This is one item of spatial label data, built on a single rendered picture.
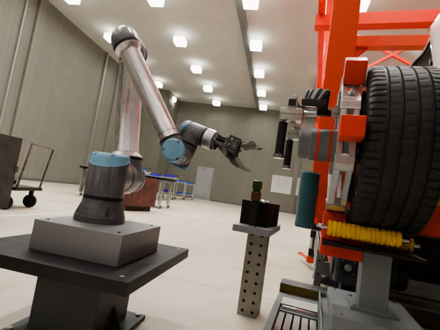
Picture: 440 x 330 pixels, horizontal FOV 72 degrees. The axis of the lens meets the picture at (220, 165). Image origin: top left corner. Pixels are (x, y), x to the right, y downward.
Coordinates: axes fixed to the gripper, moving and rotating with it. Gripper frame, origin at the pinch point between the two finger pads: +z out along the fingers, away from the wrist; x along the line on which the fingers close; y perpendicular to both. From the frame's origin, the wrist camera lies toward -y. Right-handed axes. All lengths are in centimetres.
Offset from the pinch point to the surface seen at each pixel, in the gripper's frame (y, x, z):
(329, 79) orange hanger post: -30, 81, 12
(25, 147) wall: -757, 38, -906
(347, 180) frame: 16.6, -1.0, 35.2
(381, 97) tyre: 35, 22, 34
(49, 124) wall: -803, 164, -941
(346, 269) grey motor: -40, -17, 56
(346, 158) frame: 23.2, 3.3, 31.4
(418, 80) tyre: 34, 34, 42
